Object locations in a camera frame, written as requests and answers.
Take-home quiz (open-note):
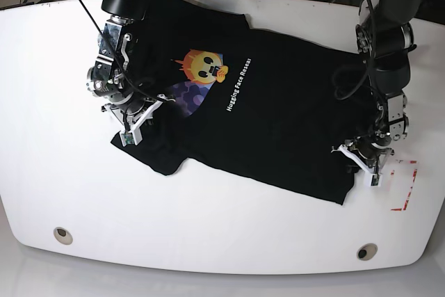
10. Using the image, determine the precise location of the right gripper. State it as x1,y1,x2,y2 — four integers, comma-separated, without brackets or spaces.
100,91,163,130

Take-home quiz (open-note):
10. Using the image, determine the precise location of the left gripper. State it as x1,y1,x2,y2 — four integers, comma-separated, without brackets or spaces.
344,136,391,159

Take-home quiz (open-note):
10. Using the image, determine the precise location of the black printed t-shirt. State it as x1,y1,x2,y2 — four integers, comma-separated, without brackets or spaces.
111,0,377,204

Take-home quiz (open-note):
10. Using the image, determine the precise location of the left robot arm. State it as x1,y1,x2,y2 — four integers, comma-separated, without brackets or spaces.
341,0,422,177

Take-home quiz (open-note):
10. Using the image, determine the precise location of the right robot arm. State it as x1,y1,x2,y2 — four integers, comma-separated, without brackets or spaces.
87,0,158,133

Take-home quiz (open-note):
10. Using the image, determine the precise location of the red tape rectangle marking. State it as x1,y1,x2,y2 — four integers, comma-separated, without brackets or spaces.
389,160,418,212

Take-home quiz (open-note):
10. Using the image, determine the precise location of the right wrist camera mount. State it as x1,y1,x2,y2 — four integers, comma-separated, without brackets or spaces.
331,144,394,187

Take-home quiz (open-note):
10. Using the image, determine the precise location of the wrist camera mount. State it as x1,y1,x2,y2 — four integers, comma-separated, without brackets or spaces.
102,93,175,147
331,144,394,187

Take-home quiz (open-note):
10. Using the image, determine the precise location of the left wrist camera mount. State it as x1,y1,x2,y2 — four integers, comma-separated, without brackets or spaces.
102,93,175,147

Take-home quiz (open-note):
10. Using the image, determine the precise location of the right table cable grommet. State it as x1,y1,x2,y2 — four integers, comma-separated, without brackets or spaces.
357,243,378,261

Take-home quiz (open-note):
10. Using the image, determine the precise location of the table cable grommet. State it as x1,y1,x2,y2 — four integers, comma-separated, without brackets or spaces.
357,243,378,261
54,227,73,246

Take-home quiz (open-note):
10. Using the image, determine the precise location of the left table cable grommet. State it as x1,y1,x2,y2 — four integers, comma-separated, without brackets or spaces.
54,227,73,246

